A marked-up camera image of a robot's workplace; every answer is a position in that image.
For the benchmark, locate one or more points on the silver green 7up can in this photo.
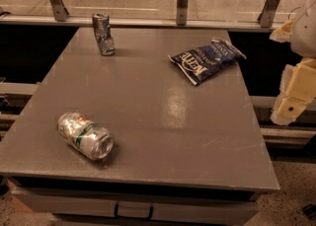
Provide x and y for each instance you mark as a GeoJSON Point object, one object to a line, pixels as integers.
{"type": "Point", "coordinates": [86, 136]}

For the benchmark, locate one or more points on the metal railing bracket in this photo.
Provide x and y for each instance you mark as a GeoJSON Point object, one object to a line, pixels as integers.
{"type": "Point", "coordinates": [59, 10]}
{"type": "Point", "coordinates": [267, 16]}
{"type": "Point", "coordinates": [182, 12]}

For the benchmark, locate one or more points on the blue Kettle chips bag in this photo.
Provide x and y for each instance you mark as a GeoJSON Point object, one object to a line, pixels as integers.
{"type": "Point", "coordinates": [203, 62]}

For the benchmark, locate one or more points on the middle metal railing bracket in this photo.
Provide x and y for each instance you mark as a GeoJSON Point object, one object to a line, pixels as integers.
{"type": "Point", "coordinates": [182, 12]}

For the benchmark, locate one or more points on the left metal railing bracket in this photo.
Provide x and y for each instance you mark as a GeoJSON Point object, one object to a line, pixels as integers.
{"type": "Point", "coordinates": [59, 10]}

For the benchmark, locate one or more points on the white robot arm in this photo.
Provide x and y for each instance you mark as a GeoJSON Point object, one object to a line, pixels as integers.
{"type": "Point", "coordinates": [303, 32]}

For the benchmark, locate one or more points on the right metal railing bracket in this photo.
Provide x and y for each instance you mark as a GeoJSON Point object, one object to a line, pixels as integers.
{"type": "Point", "coordinates": [267, 16]}

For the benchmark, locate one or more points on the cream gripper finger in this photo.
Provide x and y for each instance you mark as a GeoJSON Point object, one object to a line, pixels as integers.
{"type": "Point", "coordinates": [297, 89]}
{"type": "Point", "coordinates": [283, 33]}

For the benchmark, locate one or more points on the crushed silver blue can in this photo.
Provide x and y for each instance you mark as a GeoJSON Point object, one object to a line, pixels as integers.
{"type": "Point", "coordinates": [102, 32]}

